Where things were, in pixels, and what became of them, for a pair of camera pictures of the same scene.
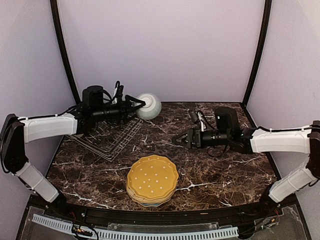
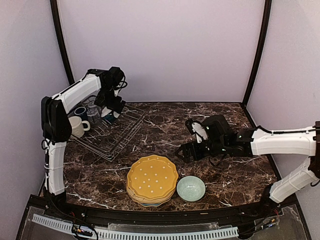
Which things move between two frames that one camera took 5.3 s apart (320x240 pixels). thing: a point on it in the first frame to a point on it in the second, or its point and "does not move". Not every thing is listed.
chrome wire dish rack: (106, 140) does not move
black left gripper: (124, 111) to (114, 105)
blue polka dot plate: (150, 204) does not move
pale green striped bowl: (152, 107) to (191, 188)
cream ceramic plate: (144, 200) does not move
